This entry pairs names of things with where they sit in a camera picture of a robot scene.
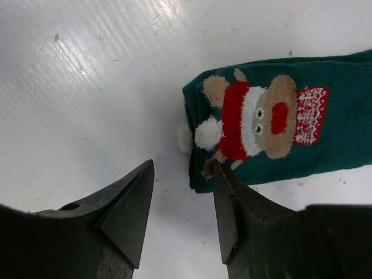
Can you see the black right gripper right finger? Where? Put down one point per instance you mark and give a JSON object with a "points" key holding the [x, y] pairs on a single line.
{"points": [[261, 239]]}

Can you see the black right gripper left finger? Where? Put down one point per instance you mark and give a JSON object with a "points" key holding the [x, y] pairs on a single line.
{"points": [[99, 236]]}

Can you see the dark green reindeer sock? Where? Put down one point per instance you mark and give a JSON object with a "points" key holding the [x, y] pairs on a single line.
{"points": [[278, 119]]}

